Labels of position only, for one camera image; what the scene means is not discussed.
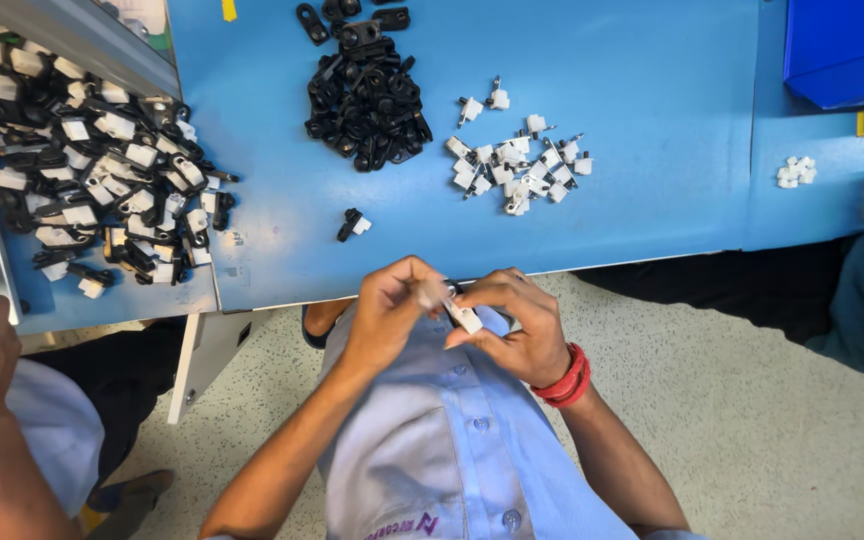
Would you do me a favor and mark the white plastic plug piece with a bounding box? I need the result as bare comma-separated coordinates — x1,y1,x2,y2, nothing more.
439,297,485,336

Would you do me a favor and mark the small heap of white blocks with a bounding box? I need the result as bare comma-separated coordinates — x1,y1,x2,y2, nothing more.
775,155,819,190

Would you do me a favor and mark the person's foot in blue sandal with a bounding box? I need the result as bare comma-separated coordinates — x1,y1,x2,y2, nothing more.
300,297,359,351

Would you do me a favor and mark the person's left hand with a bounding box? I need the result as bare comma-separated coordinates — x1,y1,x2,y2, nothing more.
340,255,451,378

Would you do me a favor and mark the pile of white plug parts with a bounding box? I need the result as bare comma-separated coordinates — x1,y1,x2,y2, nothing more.
444,113,596,218

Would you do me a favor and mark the person's right hand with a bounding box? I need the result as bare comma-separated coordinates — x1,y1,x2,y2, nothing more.
443,267,576,391

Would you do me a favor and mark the pile of black plastic clips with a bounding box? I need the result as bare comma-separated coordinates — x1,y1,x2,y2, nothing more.
304,46,435,174

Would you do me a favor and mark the white table leg bracket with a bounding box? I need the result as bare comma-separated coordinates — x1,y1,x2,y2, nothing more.
167,308,276,426

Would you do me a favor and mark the white plug with metal pin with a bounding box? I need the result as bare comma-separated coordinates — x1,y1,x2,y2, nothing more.
484,75,512,112
456,95,486,129

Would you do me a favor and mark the single assembled black-and-white clip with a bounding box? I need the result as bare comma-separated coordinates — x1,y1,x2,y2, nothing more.
336,207,373,244

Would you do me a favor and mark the blue plastic bin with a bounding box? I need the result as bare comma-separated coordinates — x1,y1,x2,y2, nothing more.
782,0,864,111

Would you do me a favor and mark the blocky black clip body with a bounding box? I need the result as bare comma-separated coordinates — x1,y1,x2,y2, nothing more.
337,20,390,63

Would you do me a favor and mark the grey metal rail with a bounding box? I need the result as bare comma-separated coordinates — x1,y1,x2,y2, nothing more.
0,0,183,100

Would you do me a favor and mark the light blue work shirt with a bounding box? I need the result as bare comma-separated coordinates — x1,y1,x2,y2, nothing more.
318,303,712,540

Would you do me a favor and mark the pile of black-and-white assembled clips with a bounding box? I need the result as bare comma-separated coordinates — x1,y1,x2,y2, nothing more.
0,15,241,300

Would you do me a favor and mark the red thread bracelet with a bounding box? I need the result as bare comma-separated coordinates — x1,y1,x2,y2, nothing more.
528,342,593,409

